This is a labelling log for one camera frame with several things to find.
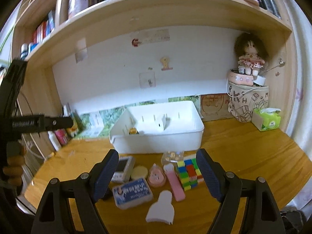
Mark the blue white card box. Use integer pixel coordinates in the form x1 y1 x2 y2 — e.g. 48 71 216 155
112 178 153 210

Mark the white handheld game console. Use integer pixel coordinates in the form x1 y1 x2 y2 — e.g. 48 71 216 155
111 156 135 183

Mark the colourful rubik's cube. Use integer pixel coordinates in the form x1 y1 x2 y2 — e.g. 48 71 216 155
176 158 204 191

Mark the pink hair comb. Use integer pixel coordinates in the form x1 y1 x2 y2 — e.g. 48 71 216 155
163 163 186 202

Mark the round yellow compact tin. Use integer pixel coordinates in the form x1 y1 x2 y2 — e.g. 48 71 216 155
131 165 149 180

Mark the white scoop-shaped piece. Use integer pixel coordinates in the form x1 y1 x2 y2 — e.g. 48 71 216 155
145 190 175 225

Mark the pink correction tape dispenser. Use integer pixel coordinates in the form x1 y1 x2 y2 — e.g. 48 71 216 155
148 164 167 188

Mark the person's left hand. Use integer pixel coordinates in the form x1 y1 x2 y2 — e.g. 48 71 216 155
3 143 26 187

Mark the white tube bottle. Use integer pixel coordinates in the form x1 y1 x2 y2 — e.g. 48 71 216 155
48 131 62 151

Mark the pink small bottle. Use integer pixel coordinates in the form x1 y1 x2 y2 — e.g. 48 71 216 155
54 129 69 146

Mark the orange juice carton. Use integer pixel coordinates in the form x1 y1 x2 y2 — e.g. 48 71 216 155
66 112 83 138

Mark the green tissue pack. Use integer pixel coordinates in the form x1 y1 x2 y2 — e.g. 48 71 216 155
252 108 281 132

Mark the clear plastic sticker box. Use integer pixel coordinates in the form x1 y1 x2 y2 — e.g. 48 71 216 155
161 151 184 165

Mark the wooden bookshelf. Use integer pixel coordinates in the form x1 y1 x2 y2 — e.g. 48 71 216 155
11 0 298 156

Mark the letter-printed canvas bag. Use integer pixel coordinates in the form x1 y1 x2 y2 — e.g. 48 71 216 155
227 82 269 123

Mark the brown cardboard picture board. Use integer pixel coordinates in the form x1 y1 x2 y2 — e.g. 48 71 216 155
200 94 233 121

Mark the white plastic storage bin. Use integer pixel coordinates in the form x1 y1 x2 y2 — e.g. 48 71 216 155
109 100 204 154

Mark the white round tape roll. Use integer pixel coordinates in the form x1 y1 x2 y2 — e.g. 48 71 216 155
253 75 266 87

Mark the white charger block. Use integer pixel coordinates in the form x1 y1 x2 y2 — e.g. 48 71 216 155
156 115 167 131

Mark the pink decorated box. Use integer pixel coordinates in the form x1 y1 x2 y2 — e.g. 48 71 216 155
228 70 254 86

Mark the brown-haired rag doll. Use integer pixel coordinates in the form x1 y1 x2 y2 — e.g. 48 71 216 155
234 33 268 77

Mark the pony wall sticker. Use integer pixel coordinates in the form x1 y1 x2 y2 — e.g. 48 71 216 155
160 57 173 71

